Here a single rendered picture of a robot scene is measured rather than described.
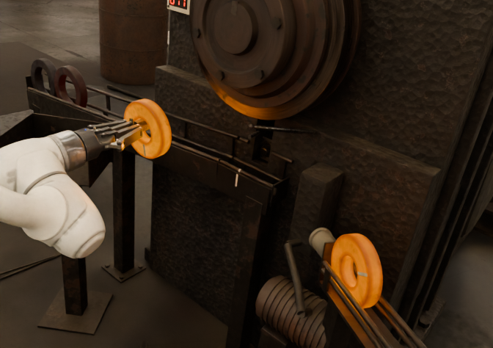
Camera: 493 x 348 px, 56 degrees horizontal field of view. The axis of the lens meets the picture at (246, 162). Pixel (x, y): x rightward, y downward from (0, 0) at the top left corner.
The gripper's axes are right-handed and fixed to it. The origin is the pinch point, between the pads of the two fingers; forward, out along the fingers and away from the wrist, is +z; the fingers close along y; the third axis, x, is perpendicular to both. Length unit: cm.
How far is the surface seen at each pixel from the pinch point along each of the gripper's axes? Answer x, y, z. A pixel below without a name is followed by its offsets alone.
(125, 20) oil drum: -39, -225, 165
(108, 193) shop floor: -87, -90, 48
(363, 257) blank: -8, 63, 2
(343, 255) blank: -12, 58, 5
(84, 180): -23.1, -19.9, -7.6
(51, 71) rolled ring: -13, -85, 22
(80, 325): -83, -23, -13
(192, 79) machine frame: 1.3, -13.8, 30.3
